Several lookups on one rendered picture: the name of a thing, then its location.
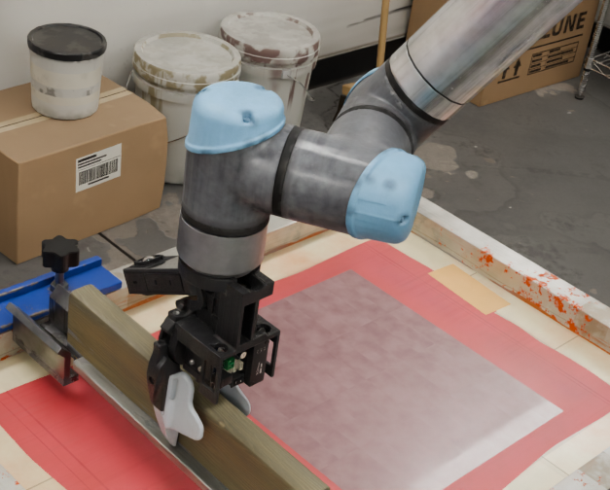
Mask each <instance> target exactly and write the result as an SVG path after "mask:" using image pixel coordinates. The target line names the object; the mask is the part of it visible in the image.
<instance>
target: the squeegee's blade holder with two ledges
mask: <svg viewBox="0 0 610 490"><path fill-rule="evenodd" d="M73 369H74V370H75V371H76V372H77V373H78V374H79V375H81V376H82V377H83V378H84V379H85V380H86V381H87V382H88V383H89V385H90V386H91V387H92V388H93V389H95V390H96V391H97V392H98V393H99V394H100V395H101V396H102V397H103V398H104V399H105V400H106V401H107V402H108V403H110V404H111V405H112V406H114V407H115V408H116V409H117V410H118V411H119V412H120V413H121V414H122V415H123V417H125V418H126V419H127V420H128V421H129V422H130V423H131V424H132V425H133V426H134V427H135V428H136V429H137V430H138V431H140V432H141V433H142V434H143V435H144V436H145V437H146V438H147V439H148V440H149V441H150V442H151V443H152V444H153V445H155V446H156V447H157V448H158V449H159V450H160V451H161V452H162V453H163V454H164V455H165V456H166V457H167V458H168V459H170V460H171V461H172V462H173V463H174V464H175V465H176V466H177V467H178V468H179V469H180V470H181V471H182V472H183V473H185V474H186V475H187V476H188V477H189V478H190V479H191V480H192V481H193V482H194V483H195V484H196V485H197V486H198V487H200V488H201V489H202V490H228V489H227V488H226V487H225V486H224V485H223V484H222V483H221V482H220V481H219V480H218V479H216V478H215V477H214V476H213V475H212V474H211V473H210V472H209V471H208V470H207V469H205V468H204V467H203V466H202V465H201V464H200V463H199V462H198V461H197V460H196V459H195V458H193V457H192V456H191V455H190V454H189V453H188V452H187V451H186V450H185V449H184V448H183V447H181V446H180V445H179V444H178V443H177V445H176V446H172V445H171V444H170V443H169V442H168V441H167V439H166V438H165V436H164V435H163V433H162V431H161V428H160V426H158V425H157V424H156V423H155V422H154V421H153V420H152V419H151V418H150V417H149V416H148V415H147V414H145V413H144V412H143V411H142V410H141V409H140V408H139V407H138V406H137V405H136V404H135V403H133V402H132V401H131V400H130V399H129V398H128V397H127V396H126V395H125V394H124V393H122V392H121V391H120V390H119V389H118V388H117V387H116V386H115V385H114V384H113V383H112V382H110V381H109V380H108V379H107V378H106V377H105V376H104V375H103V374H102V373H101V372H100V371H98V370H97V369H96V368H95V367H94V366H93V365H92V364H91V363H90V362H89V361H87V360H86V359H85V358H84V357H82V358H79V359H77V360H75V361H73Z"/></svg>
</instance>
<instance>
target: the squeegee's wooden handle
mask: <svg viewBox="0 0 610 490"><path fill-rule="evenodd" d="M155 341H157V340H156V339H155V338H154V337H153V336H152V335H151V334H149V333H148V332H147V331H146V330H145V329H143V328H142V327H141V326H140V325H139V324H138V323H136V322H135V321H134V320H133V319H132V318H131V317H129V316H128V315H127V314H126V313H125V312H123V310H122V309H121V308H120V307H119V306H117V305H116V304H115V303H114V302H113V301H112V300H110V299H109V298H108V297H106V296H105V295H103V294H102V293H101V292H100V291H99V290H98V289H96V288H95V287H94V286H93V285H92V284H88V285H86V286H84V287H81V288H78V289H76V290H74V291H73V292H71V294H70V296H69V304H68V330H67V350H69V351H70V352H71V353H72V354H73V355H74V356H75V357H76V358H77V359H79V358H82V357H84V358H85V359H86V360H87V361H89V362H90V363H91V364H92V365H93V366H94V367H95V368H96V369H97V370H98V371H100V372H101V373H102V374H103V375H104V376H105V377H106V378H107V379H108V380H109V381H110V382H112V383H113V384H114V385H115V386H116V387H117V388H118V389H119V390H120V391H121V392H122V393H124V394H125V395H126V396H127V397H128V398H129V399H130V400H131V401H132V402H133V403H135V404H136V405H137V406H138V407H139V408H140V409H141V410H142V411H143V412H144V413H145V414H147V415H148V416H149V417H150V418H151V419H152V420H153V421H154V422H155V423H156V424H157V425H158V426H159V423H158V420H157V417H156V414H155V411H154V405H153V404H152V403H151V399H150V394H149V389H148V384H147V368H148V364H149V361H150V358H151V356H152V353H153V349H154V342H155ZM180 368H181V369H182V370H183V371H184V372H187V371H186V370H184V369H183V365H180ZM187 373H188V372H187ZM188 374H189V373H188ZM189 375H190V374H189ZM190 376H191V378H192V380H193V382H194V387H195V392H194V399H193V405H194V408H195V411H196V412H197V415H198V417H199V419H200V421H201V422H202V425H203V437H202V439H200V440H194V439H192V438H190V437H187V436H185V435H182V434H180V433H179V438H178V442H177V443H178V444H179V445H180V446H181V447H183V448H184V449H185V450H186V451H187V452H188V453H189V454H190V455H191V456H192V457H193V458H195V459H196V460H197V461H198V462H199V463H200V464H201V465H202V466H203V467H204V468H205V469H207V470H208V471H209V472H210V473H211V474H212V475H213V476H214V477H215V478H216V479H218V480H219V481H220V482H221V483H222V484H223V485H224V486H225V487H226V488H227V489H228V490H331V489H330V487H329V486H328V485H327V484H326V483H324V482H323V481H322V480H321V479H320V478H319V477H317V476H316V475H315V474H314V473H313V472H311V471H310V470H309V469H308V468H307V467H306V466H304V465H303V464H302V463H301V462H300V461H299V460H297V459H296V458H295V457H294V456H293V455H292V454H290V453H289V452H288V451H287V450H286V449H285V448H283V447H282V446H281V445H280V444H279V443H277V442H276V441H275V440H274V439H273V438H272V437H270V436H269V435H268V434H267V433H266V432H264V431H263V430H262V429H261V428H260V427H259V426H257V425H256V424H255V423H254V422H253V421H252V420H250V419H249V418H248V417H247V416H246V415H245V414H243V413H242V412H241V411H240V410H239V409H238V408H236V407H235V406H234V405H233V404H232V403H231V402H229V401H228V400H227V399H226V398H224V397H223V396H222V395H221V394H220V393H219V398H218V403H217V404H214V403H212V402H211V401H210V400H209V399H207V398H206V397H205V396H204V395H203V394H201V393H200V392H199V391H198V386H199V384H198V383H197V382H196V379H195V378H194V377H193V376H192V375H190Z"/></svg>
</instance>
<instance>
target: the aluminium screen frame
mask: <svg viewBox="0 0 610 490"><path fill-rule="evenodd" d="M327 230H329V229H326V228H322V227H316V226H312V225H308V224H304V223H300V222H296V221H292V220H289V219H285V218H281V217H278V216H274V215H270V216H269V225H268V232H267V239H266V246H265V252H264V256H266V255H268V254H271V253H273V252H276V251H278V250H281V249H283V248H286V247H288V246H291V245H293V244H296V243H298V242H301V241H303V240H306V239H308V238H310V237H312V236H315V235H317V234H320V233H322V232H325V231H327ZM411 232H412V233H414V234H415V235H417V236H418V237H420V238H422V239H423V240H425V241H427V242H428V243H430V244H431V245H433V246H435V247H436V248H438V249H439V250H441V251H443V252H444V253H446V254H448V255H449V256H451V257H452V258H454V259H456V260H457V261H459V262H460V263H463V264H464V265H466V266H468V267H469V268H471V269H472V270H474V271H476V272H477V273H479V274H480V275H481V276H483V277H484V278H486V279H488V280H489V281H491V282H492V283H494V284H496V285H497V286H499V287H500V288H502V289H504V290H505V291H507V292H509V293H510V294H512V295H513V296H515V297H517V298H519V299H520V300H522V301H524V302H525V303H527V304H529V305H530V306H532V307H533V308H535V309H537V310H538V311H540V312H541V313H543V314H545V315H546V316H548V317H550V318H551V319H553V320H554V321H556V322H558V323H559V324H561V325H562V326H564V327H566V328H567V329H569V330H571V331H572V332H574V333H576V334H577V335H579V336H580V337H582V338H583V339H585V340H586V341H588V342H590V343H591V344H593V345H594V346H596V347H598V348H599V349H601V350H602V351H604V352H606V353H607V354H609V355H610V307H608V306H606V305H605V304H603V303H601V302H600V301H598V300H596V299H594V298H593V297H590V296H589V295H587V294H585V293H584V292H582V291H580V290H579V289H577V288H575V287H574V286H572V285H570V284H568V283H567V282H565V281H563V280H562V279H560V278H558V277H557V276H555V275H553V274H552V273H551V272H549V271H548V270H546V269H544V268H542V267H541V266H539V265H537V264H536V263H534V262H532V261H530V260H528V259H527V258H525V257H523V256H522V255H520V254H518V253H516V252H515V251H513V250H511V249H510V248H508V247H506V246H505V245H503V244H501V243H500V242H498V241H496V240H495V239H493V238H491V237H489V236H488V235H486V234H484V233H483V232H481V231H479V230H478V229H476V228H474V227H472V226H470V225H469V224H467V223H465V222H463V221H462V220H460V219H458V218H457V217H455V216H453V215H452V214H451V213H449V212H448V211H446V210H444V209H443V208H441V207H439V206H438V205H436V204H434V203H432V202H431V201H429V200H427V199H426V198H424V197H421V198H420V201H419V205H418V209H417V213H416V216H415V219H414V222H413V228H412V230H411ZM133 264H134V262H132V263H130V264H127V265H124V266H122V267H119V268H116V269H113V270H111V271H110V272H111V273H112V274H113V275H115V276H116V277H117V278H119V279H120V280H121V281H122V283H123V284H122V287H121V288H120V289H118V290H116V291H114V292H111V293H108V294H106V295H105V296H106V297H108V298H109V299H110V300H112V301H113V302H114V303H115V304H116V305H117V306H119V307H120V308H121V309H122V310H123V312H125V311H127V310H129V309H131V308H134V307H136V306H139V305H142V304H144V303H147V302H149V301H152V300H154V299H157V298H161V297H163V296H166V295H152V296H144V295H139V294H130V293H129V292H128V288H127V284H126V279H125V275H124V272H123V269H124V268H127V267H129V266H131V265H133ZM21 352H24V350H23V349H21V348H20V347H19V346H18V345H17V344H16V343H15V342H14V341H13V330H11V331H8V332H4V333H2V334H0V361H2V360H5V359H7V358H10V357H12V356H14V355H16V354H19V353H21ZM0 490H25V489H24V488H23V487H22V486H21V485H20V484H19V483H18V482H17V481H16V480H15V479H14V478H13V477H12V476H11V474H10V473H9V472H8V471H7V470H6V469H5V468H4V467H3V466H2V465H1V464H0ZM549 490H610V446H609V447H608V448H606V449H605V450H604V451H602V452H601V453H599V454H598V455H597V456H595V457H594V458H592V459H591V460H589V461H588V462H587V463H586V464H585V465H583V466H582V467H581V468H579V469H578V470H576V471H575V472H573V473H572V474H570V475H569V476H568V477H566V478H565V479H563V480H562V481H560V482H559V483H558V484H556V485H555V486H553V487H552V488H551V489H549Z"/></svg>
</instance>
